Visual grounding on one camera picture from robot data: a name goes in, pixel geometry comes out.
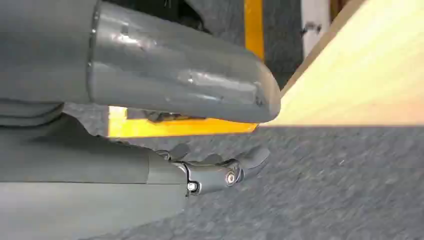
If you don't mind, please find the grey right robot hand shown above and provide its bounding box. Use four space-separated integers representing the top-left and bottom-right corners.
0 0 282 240

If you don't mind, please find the ribbed grey right arm sleeve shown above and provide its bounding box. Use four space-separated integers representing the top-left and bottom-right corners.
0 100 64 128

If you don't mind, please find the pale wooden desk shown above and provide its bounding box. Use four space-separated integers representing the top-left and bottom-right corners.
259 0 424 128

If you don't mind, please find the white post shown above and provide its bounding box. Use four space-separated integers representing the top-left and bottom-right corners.
300 0 331 59

